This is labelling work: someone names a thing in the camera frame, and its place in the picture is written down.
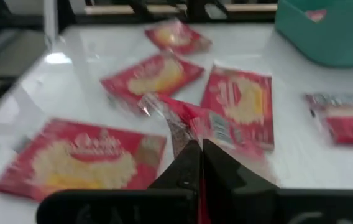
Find red popcorn bag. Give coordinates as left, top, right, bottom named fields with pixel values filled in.
left=144, top=18, right=213, bottom=56
left=137, top=91, right=277, bottom=224
left=199, top=63, right=275, bottom=152
left=0, top=117, right=168, bottom=202
left=303, top=8, right=328, bottom=23
left=303, top=91, right=353, bottom=147
left=99, top=52, right=206, bottom=111

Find teal plastic basket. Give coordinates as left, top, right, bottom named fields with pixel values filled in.
left=274, top=0, right=353, bottom=68

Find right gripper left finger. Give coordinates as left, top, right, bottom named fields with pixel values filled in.
left=147, top=139, right=203, bottom=224

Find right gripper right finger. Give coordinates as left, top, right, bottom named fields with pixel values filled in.
left=202, top=138, right=279, bottom=224

